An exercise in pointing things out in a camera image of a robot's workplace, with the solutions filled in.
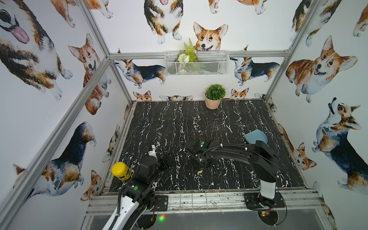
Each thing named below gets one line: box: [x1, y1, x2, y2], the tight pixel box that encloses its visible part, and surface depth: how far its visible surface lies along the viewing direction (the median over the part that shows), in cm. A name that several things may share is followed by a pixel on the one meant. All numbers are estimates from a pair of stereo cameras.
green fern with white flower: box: [176, 37, 199, 74], surface depth 85 cm
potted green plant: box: [204, 83, 226, 110], surface depth 109 cm
